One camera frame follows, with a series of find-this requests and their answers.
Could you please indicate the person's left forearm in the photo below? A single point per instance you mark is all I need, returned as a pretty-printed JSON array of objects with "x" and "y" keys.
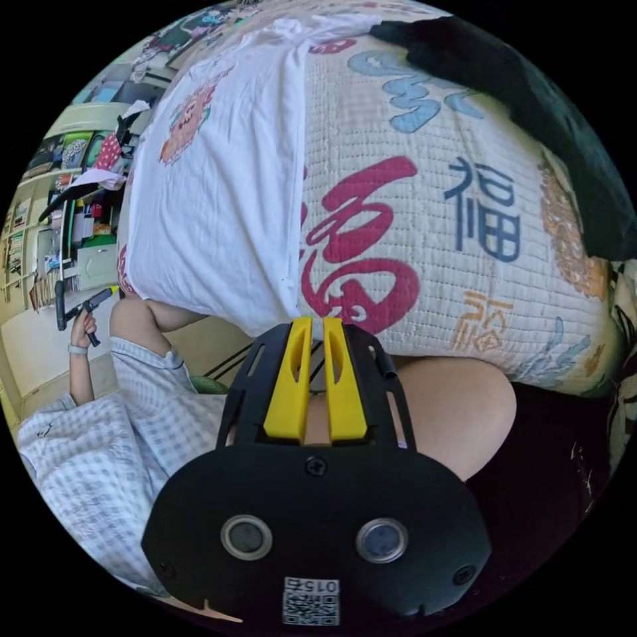
[{"x": 82, "y": 373}]

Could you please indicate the bed with printed quilt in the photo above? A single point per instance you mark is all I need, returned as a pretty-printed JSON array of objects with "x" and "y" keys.
[{"x": 423, "y": 249}]

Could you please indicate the person's body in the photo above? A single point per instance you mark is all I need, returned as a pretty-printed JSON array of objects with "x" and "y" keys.
[{"x": 99, "y": 473}]

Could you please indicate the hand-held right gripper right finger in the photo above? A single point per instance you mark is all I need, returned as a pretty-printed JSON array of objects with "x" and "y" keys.
[{"x": 348, "y": 413}]

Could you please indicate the shelf with books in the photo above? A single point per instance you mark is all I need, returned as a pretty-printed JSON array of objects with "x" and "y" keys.
[{"x": 55, "y": 224}]

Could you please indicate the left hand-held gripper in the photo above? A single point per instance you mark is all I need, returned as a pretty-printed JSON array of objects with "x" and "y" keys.
[{"x": 92, "y": 306}]

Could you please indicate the white t-shirt with print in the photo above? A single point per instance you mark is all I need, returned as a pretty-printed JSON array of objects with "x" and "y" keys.
[{"x": 224, "y": 199}]

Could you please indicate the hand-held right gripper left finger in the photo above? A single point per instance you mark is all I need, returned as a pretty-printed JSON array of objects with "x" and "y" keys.
[{"x": 284, "y": 408}]

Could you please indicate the black garment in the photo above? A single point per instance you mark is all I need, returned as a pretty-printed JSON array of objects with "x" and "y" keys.
[{"x": 557, "y": 124}]

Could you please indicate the person's left hand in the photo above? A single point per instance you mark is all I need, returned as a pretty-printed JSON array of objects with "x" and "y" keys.
[{"x": 82, "y": 329}]

